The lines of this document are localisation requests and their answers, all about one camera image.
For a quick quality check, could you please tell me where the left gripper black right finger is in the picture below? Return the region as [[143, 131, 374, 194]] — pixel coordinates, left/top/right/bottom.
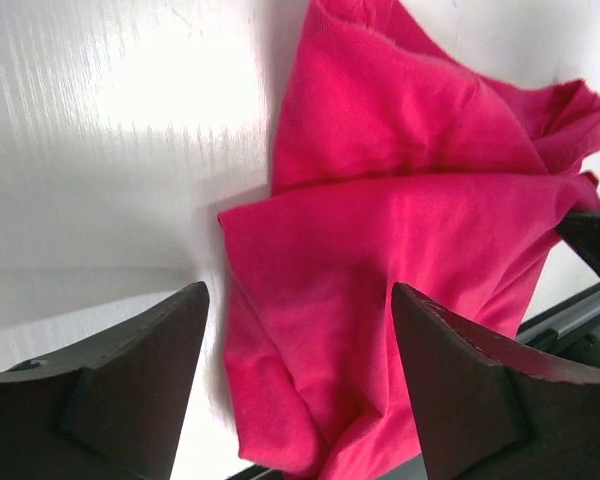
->
[[391, 283, 600, 479]]

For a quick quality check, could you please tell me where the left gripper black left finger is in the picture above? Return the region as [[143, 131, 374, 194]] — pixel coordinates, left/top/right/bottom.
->
[[0, 282, 209, 479]]

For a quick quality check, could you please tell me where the pink t shirt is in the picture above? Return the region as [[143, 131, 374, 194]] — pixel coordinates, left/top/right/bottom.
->
[[218, 1, 600, 479]]

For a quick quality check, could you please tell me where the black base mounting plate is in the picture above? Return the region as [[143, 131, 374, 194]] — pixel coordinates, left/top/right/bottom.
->
[[229, 284, 600, 480]]

